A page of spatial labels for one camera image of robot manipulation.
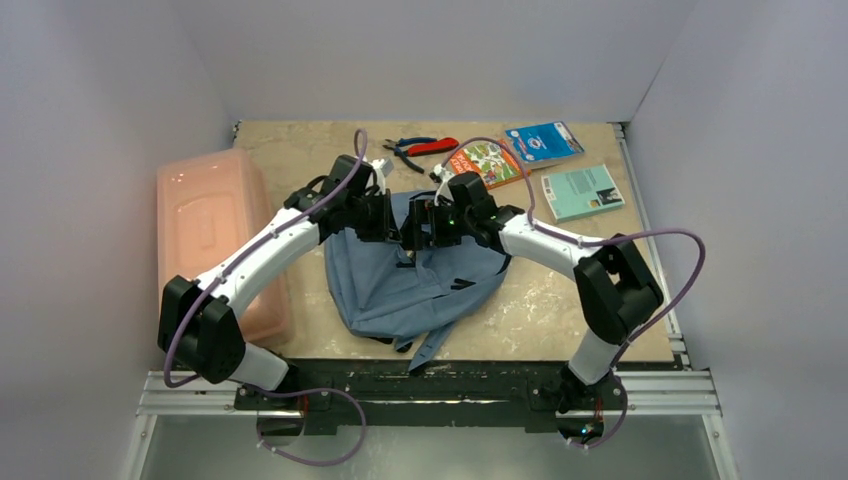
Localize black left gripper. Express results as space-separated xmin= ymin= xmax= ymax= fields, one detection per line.
xmin=346 ymin=187 xmax=402 ymax=242

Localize blue student backpack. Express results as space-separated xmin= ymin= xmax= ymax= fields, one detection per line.
xmin=323 ymin=229 xmax=511 ymax=370

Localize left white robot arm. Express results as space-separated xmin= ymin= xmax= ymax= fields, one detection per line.
xmin=157 ymin=155 xmax=399 ymax=409

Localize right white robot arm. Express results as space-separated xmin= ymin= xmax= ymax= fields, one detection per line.
xmin=401 ymin=173 xmax=664 ymax=407

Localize orange green picture book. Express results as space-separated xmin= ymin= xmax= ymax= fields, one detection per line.
xmin=447 ymin=140 xmax=530 ymax=190

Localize red utility knife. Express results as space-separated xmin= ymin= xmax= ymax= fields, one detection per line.
xmin=404 ymin=137 xmax=459 ymax=157

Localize blue paperback book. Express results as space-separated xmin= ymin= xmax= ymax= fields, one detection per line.
xmin=505 ymin=121 xmax=585 ymax=170

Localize teal paperback book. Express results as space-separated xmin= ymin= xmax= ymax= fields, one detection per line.
xmin=541 ymin=165 xmax=625 ymax=223

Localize pink plastic storage bin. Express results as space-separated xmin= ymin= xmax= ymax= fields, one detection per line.
xmin=156 ymin=147 xmax=293 ymax=349

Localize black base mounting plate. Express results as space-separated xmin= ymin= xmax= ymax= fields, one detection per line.
xmin=194 ymin=359 xmax=627 ymax=440

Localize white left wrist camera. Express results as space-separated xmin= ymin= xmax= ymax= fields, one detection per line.
xmin=367 ymin=157 xmax=394 ymax=194

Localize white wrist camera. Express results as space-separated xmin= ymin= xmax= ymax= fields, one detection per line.
xmin=429 ymin=164 xmax=456 ymax=185
xmin=367 ymin=157 xmax=394 ymax=194

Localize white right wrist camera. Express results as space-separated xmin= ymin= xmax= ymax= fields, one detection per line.
xmin=429 ymin=164 xmax=456 ymax=185

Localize blue handled pliers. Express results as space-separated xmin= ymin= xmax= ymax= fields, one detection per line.
xmin=382 ymin=137 xmax=437 ymax=174

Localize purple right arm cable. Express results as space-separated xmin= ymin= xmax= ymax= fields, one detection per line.
xmin=433 ymin=137 xmax=708 ymax=450

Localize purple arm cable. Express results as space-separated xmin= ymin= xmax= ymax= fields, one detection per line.
xmin=433 ymin=137 xmax=708 ymax=450
xmin=162 ymin=129 xmax=368 ymax=468

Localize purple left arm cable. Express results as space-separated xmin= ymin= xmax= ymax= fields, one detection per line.
xmin=162 ymin=129 xmax=368 ymax=468

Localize aluminium frame rail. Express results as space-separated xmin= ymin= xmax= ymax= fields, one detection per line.
xmin=122 ymin=360 xmax=738 ymax=479

